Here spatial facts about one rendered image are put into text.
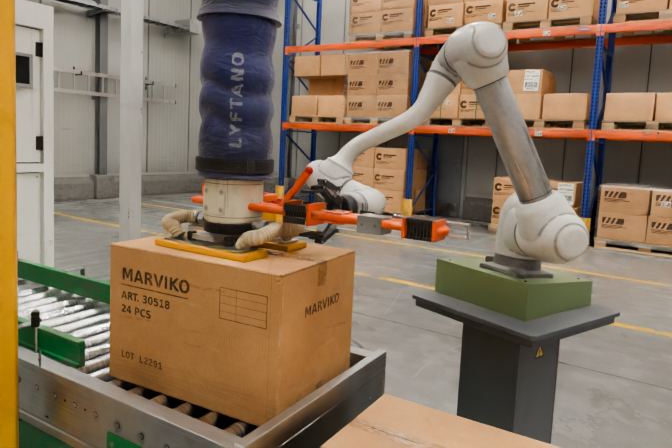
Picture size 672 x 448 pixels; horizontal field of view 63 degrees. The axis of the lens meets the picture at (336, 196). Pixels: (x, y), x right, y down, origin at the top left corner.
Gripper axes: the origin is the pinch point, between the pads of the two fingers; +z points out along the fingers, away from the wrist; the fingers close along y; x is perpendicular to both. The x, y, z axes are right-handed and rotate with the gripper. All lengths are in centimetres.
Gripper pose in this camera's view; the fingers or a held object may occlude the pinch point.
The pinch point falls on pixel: (307, 213)
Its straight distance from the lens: 150.1
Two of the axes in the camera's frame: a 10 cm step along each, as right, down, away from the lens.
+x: -8.5, -0.9, 5.1
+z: -5.2, 0.6, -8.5
